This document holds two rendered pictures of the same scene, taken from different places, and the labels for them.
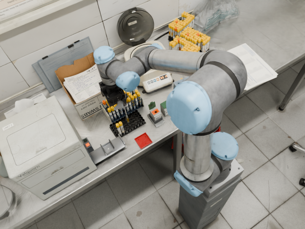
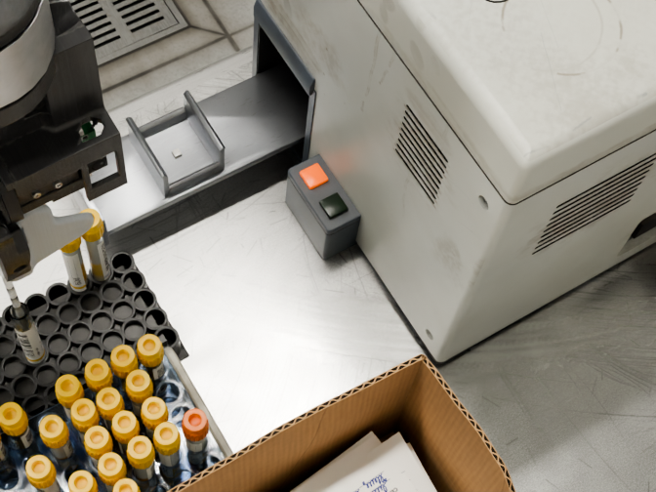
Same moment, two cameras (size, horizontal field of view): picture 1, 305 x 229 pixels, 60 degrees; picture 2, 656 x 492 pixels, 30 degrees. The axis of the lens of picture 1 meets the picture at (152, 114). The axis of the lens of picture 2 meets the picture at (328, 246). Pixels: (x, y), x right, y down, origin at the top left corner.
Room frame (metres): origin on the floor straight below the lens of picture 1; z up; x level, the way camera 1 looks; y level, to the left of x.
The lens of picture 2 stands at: (1.04, 0.25, 1.72)
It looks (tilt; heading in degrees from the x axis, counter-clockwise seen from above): 64 degrees down; 166
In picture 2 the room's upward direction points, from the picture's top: 10 degrees clockwise
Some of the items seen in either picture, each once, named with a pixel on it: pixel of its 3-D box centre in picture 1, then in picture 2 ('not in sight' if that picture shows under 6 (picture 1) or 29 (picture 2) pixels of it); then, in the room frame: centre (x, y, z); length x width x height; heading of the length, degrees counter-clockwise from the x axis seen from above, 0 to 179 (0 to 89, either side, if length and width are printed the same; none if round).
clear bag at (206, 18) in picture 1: (205, 11); not in sight; (1.46, -0.42, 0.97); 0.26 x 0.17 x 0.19; 130
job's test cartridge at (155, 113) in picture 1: (155, 114); not in sight; (0.74, -0.02, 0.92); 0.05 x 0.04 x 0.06; 27
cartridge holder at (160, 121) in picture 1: (155, 117); not in sight; (0.74, -0.02, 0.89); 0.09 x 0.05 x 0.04; 27
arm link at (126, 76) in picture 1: (126, 73); not in sight; (0.65, 0.07, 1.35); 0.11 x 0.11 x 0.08; 37
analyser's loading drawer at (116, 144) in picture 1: (104, 150); (203, 138); (0.57, 0.25, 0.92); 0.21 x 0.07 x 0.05; 116
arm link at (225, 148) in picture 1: (219, 151); not in sight; (0.41, -0.24, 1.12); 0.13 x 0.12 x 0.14; 127
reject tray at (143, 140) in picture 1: (143, 140); not in sight; (0.62, 0.06, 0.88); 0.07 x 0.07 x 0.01; 26
